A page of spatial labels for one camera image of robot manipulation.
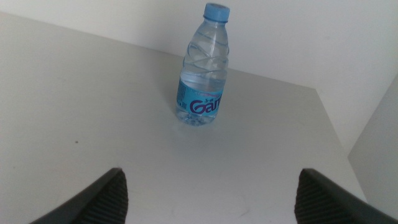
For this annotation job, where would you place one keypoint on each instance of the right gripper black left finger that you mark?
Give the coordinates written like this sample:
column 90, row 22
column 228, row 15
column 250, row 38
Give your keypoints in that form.
column 102, row 202

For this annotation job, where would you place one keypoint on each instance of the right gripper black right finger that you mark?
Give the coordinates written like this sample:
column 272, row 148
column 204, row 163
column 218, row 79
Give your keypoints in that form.
column 320, row 202

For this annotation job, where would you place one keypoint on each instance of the clear water bottle blue cap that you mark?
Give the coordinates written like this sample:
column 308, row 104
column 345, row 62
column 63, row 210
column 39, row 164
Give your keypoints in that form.
column 202, row 77

